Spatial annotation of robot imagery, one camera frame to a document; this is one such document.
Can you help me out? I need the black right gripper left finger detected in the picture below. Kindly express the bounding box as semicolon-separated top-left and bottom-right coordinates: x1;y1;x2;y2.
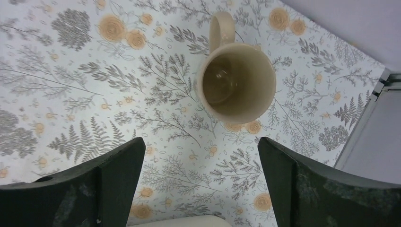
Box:
0;137;146;227

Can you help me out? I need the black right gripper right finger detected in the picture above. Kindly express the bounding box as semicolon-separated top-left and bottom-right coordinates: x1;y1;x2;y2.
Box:
258;137;401;227

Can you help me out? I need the plain cream mug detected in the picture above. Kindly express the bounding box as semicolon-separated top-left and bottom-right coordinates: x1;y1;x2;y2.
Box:
194;11;277;124

